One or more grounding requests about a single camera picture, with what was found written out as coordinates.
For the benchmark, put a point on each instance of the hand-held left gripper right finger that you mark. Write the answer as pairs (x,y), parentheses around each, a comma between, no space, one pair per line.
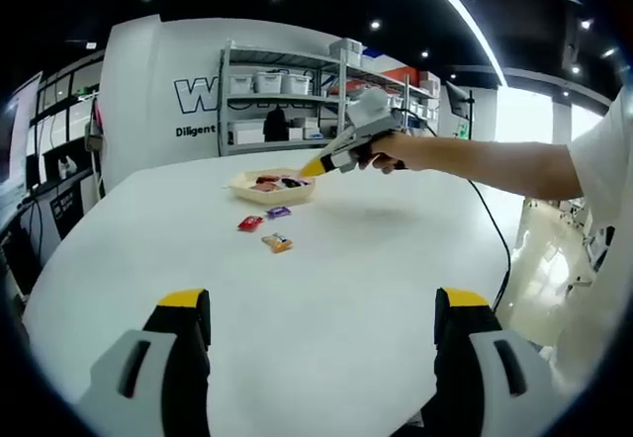
(475,387)

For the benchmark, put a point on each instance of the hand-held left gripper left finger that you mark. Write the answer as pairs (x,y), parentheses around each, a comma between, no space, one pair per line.
(148,382)

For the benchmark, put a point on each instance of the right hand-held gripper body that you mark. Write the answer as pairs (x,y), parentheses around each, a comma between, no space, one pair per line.
(371,111)

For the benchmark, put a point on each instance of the cream hexagonal container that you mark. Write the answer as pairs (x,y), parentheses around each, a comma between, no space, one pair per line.
(272,196)

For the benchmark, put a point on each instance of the pile of snack food packets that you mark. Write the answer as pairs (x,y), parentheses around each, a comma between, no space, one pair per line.
(267,186)

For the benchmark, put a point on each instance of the small purple food packet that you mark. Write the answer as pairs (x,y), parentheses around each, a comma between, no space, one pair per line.
(278,212)

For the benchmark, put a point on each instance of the orange food packet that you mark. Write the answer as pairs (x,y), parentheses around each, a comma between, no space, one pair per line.
(278,244)

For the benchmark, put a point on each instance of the small red food packet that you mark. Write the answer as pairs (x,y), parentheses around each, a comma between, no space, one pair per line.
(249,223)

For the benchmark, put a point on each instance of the person's right hand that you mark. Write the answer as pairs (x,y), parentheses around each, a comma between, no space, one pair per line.
(395,152)

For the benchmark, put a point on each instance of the grey metal shelving rack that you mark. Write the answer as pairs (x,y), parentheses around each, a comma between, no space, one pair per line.
(342,91)

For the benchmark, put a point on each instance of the stack of small white cartons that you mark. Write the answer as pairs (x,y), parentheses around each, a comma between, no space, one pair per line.
(304,128)

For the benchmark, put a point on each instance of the row of white storage bins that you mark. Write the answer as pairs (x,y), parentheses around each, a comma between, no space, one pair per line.
(425,111)

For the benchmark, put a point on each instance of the translucent storage crate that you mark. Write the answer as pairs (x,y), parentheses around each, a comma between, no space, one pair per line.
(346,47)

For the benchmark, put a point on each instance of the white lidded storage bin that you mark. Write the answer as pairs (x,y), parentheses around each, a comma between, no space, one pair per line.
(298,83)
(241,85)
(268,83)

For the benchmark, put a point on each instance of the black screen on pole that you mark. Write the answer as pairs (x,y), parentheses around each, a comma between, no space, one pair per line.
(457,98)

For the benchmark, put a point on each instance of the white cardboard box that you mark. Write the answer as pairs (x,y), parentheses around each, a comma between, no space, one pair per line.
(247,132)

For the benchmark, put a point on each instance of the linear ceiling light strip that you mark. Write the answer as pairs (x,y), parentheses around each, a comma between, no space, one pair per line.
(466,17)

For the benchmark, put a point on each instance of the grey counter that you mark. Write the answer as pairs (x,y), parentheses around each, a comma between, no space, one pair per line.
(64,200)

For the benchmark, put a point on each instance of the white plastic bag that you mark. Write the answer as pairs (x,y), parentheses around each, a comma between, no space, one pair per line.
(66,166)

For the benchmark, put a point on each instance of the black framed glass partition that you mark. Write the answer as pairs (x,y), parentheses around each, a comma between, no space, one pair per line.
(69,96)

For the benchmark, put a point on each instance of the large white framed screen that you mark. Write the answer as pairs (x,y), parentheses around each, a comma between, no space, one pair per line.
(15,130)

